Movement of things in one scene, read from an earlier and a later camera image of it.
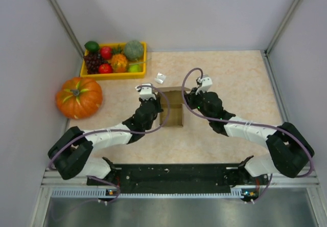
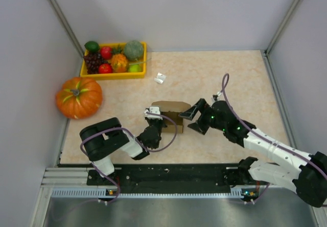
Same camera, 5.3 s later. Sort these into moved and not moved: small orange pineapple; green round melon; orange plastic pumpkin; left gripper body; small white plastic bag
Moved: left gripper body
Not moved: green round melon; orange plastic pumpkin; small orange pineapple; small white plastic bag
